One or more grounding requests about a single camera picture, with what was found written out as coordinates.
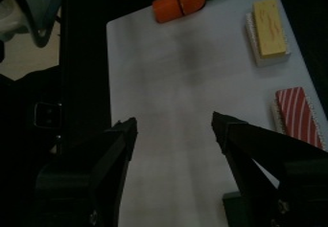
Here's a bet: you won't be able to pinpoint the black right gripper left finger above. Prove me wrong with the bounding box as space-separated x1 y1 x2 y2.
24 117 138 227

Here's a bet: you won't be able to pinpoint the orange toy carrot green leaves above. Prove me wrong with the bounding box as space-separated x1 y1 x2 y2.
152 0 245 24

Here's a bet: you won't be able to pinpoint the teal chair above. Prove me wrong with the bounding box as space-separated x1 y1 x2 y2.
0 0 63 48

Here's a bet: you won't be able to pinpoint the yellow egg sushi toy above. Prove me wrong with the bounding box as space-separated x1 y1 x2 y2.
245 0 292 68

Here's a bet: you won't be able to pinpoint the white cutting board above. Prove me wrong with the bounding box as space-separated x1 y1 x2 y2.
105 0 328 227

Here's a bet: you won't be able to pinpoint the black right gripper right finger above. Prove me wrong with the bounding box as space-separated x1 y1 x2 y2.
212 110 328 227

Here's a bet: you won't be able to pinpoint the dark green segmented block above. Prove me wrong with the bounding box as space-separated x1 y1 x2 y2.
223 191 248 227

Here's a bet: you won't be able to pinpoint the red white striped sushi toy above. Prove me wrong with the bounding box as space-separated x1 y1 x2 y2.
272 86 328 152

